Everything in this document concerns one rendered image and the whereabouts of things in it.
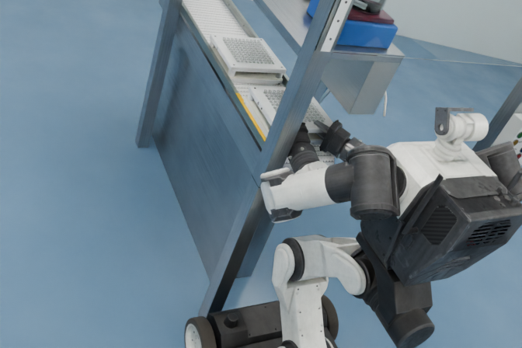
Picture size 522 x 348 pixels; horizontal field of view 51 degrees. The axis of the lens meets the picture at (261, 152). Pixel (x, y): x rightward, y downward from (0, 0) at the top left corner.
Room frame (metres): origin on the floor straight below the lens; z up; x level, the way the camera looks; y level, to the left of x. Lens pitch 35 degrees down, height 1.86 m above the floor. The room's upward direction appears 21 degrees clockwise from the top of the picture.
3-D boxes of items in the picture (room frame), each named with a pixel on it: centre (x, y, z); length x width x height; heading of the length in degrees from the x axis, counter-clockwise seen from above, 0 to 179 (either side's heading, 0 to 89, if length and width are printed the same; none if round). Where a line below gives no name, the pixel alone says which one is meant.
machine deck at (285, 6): (1.77, 0.03, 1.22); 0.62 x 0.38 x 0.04; 36
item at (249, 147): (2.09, 0.24, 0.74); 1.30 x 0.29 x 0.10; 36
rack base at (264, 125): (1.67, -0.05, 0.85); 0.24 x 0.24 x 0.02; 36
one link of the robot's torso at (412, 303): (1.09, -0.46, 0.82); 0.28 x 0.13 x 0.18; 37
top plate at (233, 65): (2.02, 0.19, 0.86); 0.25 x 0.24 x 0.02; 127
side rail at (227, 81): (2.00, 0.35, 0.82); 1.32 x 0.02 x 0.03; 36
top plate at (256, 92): (1.67, -0.05, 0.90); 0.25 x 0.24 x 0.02; 126
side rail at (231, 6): (2.16, 0.13, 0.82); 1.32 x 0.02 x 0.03; 36
